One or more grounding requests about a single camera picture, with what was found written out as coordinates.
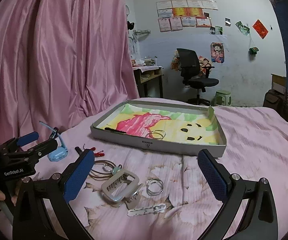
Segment black hair clip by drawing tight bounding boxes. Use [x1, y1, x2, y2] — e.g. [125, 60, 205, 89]
[75, 146, 83, 155]

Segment red braided bracelet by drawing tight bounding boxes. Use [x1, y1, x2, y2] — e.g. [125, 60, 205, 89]
[83, 143, 105, 158]

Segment brown cord bead necklace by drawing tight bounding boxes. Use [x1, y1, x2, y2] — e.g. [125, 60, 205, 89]
[88, 160, 123, 181]

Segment blue kids smartwatch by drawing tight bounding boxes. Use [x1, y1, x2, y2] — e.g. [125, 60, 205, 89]
[39, 121, 69, 162]

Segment grey square hair claw clip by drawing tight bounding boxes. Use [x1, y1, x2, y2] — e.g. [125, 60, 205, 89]
[101, 169, 143, 210]

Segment silver bangle set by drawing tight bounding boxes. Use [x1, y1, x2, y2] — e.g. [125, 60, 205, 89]
[146, 178, 164, 196]

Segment pink floral bed sheet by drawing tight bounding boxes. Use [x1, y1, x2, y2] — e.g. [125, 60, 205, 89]
[33, 107, 288, 239]

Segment colourful bear drawing paper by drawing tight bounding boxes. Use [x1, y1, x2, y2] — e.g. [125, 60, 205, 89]
[96, 103, 224, 145]

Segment grey shallow box tray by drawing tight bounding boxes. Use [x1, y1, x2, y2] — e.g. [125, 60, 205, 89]
[90, 100, 227, 158]

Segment thin bangles in tray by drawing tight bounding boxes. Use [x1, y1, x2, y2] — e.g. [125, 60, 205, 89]
[147, 129, 166, 140]

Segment green plastic stool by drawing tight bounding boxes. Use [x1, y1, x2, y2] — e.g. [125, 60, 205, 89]
[213, 90, 232, 106]

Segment pink satin curtain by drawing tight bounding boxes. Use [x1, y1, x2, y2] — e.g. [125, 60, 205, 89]
[0, 0, 139, 143]

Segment wooden desk with clutter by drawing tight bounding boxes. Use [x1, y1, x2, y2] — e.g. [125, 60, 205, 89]
[131, 57, 164, 98]

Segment black office chair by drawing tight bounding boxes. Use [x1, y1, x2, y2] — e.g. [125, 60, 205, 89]
[177, 48, 219, 106]

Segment cardboard box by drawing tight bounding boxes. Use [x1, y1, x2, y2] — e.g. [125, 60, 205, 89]
[271, 74, 287, 95]

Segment anime character poster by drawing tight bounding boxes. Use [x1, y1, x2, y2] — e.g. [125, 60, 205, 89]
[210, 42, 225, 63]

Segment green hanging wall pouch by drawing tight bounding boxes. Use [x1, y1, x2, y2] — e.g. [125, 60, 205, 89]
[249, 47, 259, 55]

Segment red square wall paper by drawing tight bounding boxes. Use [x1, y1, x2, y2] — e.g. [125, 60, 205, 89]
[252, 20, 269, 39]

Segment wall certificates group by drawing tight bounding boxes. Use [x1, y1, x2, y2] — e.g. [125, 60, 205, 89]
[156, 0, 218, 33]

